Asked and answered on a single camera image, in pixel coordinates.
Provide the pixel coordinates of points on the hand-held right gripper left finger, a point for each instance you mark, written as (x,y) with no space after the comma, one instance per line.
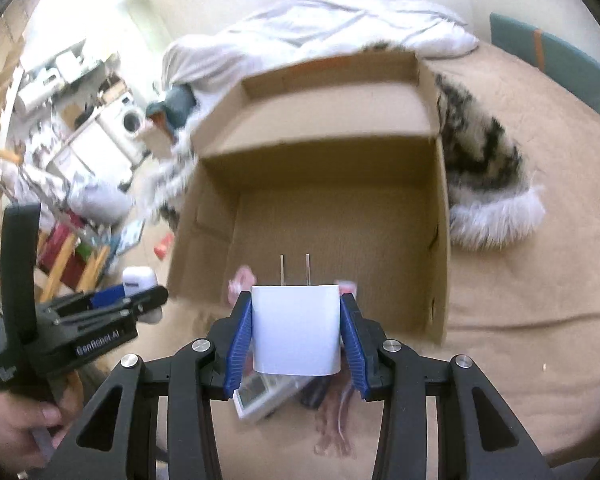
(240,347)

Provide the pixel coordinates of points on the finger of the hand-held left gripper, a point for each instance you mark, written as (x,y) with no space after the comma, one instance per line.
(107,297)
(145,300)

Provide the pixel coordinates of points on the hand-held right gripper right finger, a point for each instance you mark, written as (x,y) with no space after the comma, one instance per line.
(351,347)

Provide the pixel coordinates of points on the white earbuds case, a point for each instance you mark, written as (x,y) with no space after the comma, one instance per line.
(135,277)

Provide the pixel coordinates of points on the white remote control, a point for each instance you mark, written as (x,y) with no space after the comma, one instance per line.
(260,395)

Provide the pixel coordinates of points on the white charger adapter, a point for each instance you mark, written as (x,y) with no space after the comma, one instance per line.
(295,330)

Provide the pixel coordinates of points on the white bottle red label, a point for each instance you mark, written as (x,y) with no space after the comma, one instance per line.
(346,287)

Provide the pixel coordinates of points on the black flashlight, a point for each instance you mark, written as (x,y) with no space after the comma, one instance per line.
(312,395)

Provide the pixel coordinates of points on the small pink bottle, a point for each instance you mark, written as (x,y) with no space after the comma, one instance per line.
(241,280)

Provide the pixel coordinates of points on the cardboard box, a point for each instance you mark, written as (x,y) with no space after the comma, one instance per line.
(330,210)

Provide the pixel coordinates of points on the person's left hand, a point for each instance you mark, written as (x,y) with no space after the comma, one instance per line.
(10,425)

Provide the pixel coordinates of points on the wooden rack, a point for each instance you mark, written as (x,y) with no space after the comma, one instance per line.
(60,260)

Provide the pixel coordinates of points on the small red packet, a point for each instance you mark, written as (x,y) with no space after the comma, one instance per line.
(163,247)

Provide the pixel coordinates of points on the white plastic bag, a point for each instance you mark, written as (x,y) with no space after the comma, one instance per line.
(100,202)

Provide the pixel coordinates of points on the white washing machine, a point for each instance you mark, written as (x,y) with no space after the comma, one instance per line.
(130,120)

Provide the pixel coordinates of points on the beige bed sheet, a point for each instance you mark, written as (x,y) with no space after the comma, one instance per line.
(530,310)

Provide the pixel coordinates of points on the teal cloth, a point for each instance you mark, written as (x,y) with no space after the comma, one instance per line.
(175,105)

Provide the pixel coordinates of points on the fuzzy patterned blanket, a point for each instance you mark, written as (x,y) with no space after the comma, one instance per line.
(480,160)

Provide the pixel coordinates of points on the white duvet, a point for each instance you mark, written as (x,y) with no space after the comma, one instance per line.
(330,20)

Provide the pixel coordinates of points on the teal headboard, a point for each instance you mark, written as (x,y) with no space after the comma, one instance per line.
(570,65)

